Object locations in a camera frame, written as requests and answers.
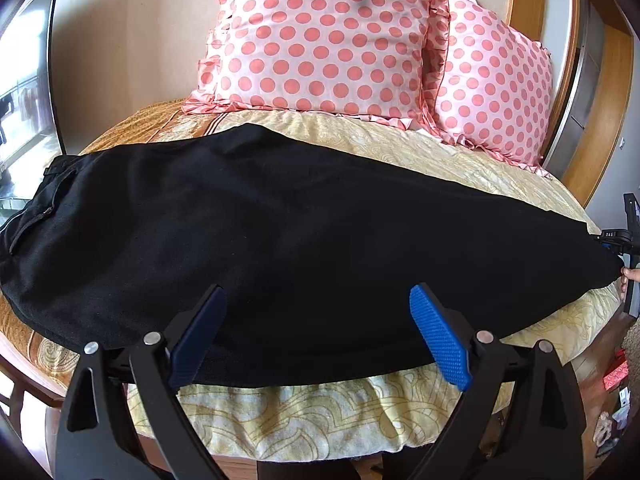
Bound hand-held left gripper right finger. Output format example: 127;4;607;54
399;283;587;480

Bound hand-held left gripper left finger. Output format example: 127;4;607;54
55;284;232;480

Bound black pants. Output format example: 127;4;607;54
0;124;623;389

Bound person's right hand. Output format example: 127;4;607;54
619;267;640;301

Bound clutter on floor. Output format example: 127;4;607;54
592;320;640;453

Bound yellow patterned bed blanket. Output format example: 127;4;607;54
0;101;623;465

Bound wooden headboard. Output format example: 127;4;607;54
507;0;637;208

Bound small pink polka dot pillow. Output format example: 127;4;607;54
422;0;555;180

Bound dark framed window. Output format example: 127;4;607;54
0;0;68;211

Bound large pink polka dot pillow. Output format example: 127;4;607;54
181;0;451;132

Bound wooden bed frame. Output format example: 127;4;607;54
0;345;211;480

